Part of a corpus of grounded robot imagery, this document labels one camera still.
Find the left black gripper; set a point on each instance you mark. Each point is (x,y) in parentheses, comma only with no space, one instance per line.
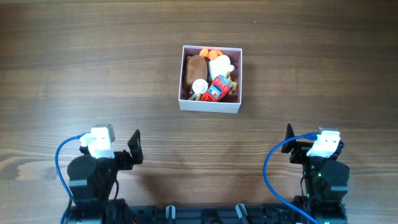
(127,162)

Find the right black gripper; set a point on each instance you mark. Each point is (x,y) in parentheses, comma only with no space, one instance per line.
(300,150)

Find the white cat rattle drum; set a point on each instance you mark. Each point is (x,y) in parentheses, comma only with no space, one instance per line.
(199,87)

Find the red toy fire truck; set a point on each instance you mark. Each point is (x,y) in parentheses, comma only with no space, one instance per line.
(218,89)

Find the brown plush toy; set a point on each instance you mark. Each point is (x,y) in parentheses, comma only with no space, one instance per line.
(195,68)

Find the white plush chicken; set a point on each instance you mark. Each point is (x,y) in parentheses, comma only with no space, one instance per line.
(219,64)

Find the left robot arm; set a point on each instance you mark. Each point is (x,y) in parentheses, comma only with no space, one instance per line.
(93,175)

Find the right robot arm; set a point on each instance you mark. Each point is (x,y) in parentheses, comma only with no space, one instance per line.
(325,178)

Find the white box pink interior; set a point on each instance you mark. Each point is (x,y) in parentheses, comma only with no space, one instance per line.
(228,104)

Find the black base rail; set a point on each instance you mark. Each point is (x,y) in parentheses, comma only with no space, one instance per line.
(237,214)

